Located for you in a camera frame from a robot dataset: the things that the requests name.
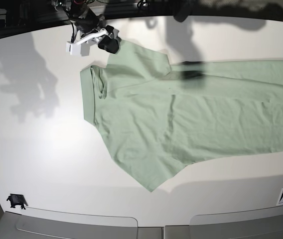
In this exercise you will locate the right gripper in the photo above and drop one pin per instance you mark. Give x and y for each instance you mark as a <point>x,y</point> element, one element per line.
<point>84,20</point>

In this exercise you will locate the green T-shirt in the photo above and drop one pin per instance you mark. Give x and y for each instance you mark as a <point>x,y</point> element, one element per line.
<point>156,118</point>

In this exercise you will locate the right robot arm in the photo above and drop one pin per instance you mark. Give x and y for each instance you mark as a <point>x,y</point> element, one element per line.
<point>95,38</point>

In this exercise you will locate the black table clamp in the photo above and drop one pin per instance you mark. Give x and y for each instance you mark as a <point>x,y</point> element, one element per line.
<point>17,200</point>

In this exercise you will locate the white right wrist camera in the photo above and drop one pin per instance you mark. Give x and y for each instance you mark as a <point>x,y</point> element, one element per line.
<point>75,49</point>

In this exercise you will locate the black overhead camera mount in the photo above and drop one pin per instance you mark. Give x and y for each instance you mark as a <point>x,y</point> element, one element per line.
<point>182,9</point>

